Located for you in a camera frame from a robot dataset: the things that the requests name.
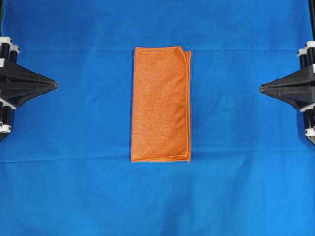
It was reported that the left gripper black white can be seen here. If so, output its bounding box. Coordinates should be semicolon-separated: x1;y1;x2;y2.
0;36;59;142

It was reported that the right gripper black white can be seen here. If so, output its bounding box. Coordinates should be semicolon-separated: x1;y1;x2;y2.
259;40;315;143

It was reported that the orange towel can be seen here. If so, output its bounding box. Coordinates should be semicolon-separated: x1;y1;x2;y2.
131;46;192;162

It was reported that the blue table cloth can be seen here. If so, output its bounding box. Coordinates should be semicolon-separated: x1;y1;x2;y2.
0;0;315;236

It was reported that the black cable right top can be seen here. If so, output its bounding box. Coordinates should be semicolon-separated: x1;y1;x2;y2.
309;0;315;42

